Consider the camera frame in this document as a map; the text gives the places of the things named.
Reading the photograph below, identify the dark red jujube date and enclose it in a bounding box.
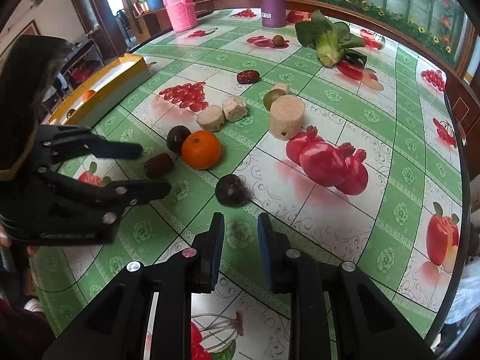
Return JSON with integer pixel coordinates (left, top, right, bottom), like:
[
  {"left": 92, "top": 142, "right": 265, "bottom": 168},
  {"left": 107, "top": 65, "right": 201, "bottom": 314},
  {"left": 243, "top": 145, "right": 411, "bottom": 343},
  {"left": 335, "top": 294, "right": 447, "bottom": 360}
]
[{"left": 143, "top": 153, "right": 173, "bottom": 180}]

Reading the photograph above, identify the orange mandarin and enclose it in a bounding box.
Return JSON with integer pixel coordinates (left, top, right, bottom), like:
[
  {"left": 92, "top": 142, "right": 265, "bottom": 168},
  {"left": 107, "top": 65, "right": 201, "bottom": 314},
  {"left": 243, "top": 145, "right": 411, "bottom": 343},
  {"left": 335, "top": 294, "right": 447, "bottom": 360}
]
[
  {"left": 181, "top": 131, "right": 223, "bottom": 170},
  {"left": 82, "top": 89, "right": 96, "bottom": 102}
]

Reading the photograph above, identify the beige round chunk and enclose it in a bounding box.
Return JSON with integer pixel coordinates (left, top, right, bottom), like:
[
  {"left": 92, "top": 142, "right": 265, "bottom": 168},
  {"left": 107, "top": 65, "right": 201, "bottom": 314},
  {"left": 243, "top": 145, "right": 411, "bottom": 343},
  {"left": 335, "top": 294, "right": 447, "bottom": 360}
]
[{"left": 197, "top": 105, "right": 224, "bottom": 133}]

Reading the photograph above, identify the small beige cube chunk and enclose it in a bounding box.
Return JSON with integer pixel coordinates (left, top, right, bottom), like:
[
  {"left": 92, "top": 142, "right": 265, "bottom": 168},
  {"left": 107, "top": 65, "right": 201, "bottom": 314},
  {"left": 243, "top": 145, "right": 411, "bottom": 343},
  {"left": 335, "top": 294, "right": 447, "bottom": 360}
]
[{"left": 222, "top": 95, "right": 248, "bottom": 123}]

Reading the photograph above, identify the beige cylinder chunk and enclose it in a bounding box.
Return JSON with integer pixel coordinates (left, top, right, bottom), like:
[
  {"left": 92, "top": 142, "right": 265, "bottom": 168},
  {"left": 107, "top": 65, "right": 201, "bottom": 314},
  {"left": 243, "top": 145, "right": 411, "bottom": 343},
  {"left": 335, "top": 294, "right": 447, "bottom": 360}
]
[{"left": 268, "top": 95, "right": 306, "bottom": 141}]

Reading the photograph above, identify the green round fruit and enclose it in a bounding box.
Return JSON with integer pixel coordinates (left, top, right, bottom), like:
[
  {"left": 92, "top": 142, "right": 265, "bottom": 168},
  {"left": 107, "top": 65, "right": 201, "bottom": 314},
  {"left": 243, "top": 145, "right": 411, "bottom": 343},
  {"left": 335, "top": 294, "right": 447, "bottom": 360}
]
[{"left": 263, "top": 88, "right": 287, "bottom": 111}]

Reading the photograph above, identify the person left hand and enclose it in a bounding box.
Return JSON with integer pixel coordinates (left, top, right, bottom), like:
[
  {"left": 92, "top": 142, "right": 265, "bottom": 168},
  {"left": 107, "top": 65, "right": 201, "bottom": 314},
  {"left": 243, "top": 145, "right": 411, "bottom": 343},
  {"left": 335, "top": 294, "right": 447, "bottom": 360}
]
[{"left": 0, "top": 226, "right": 39, "bottom": 257}]

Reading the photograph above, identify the white foam tray yellow rim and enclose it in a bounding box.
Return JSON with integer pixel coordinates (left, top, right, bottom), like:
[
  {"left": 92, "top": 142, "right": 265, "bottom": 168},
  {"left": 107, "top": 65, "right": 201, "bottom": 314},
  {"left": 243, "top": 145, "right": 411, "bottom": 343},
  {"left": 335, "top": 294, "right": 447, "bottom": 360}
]
[{"left": 43, "top": 54, "right": 152, "bottom": 127}]

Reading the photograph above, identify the wooden cabinet counter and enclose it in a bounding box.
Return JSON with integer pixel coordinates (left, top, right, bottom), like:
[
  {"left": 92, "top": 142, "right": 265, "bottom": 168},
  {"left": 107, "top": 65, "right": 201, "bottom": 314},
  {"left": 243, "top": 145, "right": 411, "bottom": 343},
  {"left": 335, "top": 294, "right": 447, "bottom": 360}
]
[{"left": 131, "top": 0, "right": 264, "bottom": 44}]

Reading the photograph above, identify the tiny beige chunk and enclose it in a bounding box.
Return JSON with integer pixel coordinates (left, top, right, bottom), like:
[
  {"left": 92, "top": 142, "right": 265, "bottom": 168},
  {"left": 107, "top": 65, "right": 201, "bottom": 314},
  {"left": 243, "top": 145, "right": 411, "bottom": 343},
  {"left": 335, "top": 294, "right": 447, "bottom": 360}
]
[{"left": 272, "top": 83, "right": 290, "bottom": 94}]

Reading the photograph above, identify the pink jar with knit sleeve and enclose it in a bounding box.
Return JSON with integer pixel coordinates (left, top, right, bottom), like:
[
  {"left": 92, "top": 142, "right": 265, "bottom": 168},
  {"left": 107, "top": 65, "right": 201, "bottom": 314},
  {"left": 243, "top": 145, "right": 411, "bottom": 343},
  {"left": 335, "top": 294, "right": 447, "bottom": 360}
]
[{"left": 163, "top": 0, "right": 198, "bottom": 33}]

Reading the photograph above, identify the far red jujube date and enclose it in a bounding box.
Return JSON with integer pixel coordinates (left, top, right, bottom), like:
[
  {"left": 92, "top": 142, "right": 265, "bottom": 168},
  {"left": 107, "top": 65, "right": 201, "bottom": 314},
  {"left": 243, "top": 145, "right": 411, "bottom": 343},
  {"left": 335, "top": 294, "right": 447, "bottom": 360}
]
[{"left": 237, "top": 70, "right": 260, "bottom": 85}]

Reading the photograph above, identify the brown round fruit far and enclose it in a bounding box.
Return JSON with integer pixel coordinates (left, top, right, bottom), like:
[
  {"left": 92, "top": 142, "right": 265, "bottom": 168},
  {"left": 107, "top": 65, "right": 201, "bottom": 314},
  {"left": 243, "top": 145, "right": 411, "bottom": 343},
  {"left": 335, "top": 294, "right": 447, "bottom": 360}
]
[{"left": 272, "top": 35, "right": 285, "bottom": 47}]

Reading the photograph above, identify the green bok choy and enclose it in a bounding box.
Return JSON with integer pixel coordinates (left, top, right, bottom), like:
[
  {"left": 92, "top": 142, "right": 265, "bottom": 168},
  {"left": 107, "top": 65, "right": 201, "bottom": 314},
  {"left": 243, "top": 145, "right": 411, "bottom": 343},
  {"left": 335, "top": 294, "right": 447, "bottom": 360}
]
[{"left": 295, "top": 10, "right": 367, "bottom": 68}]

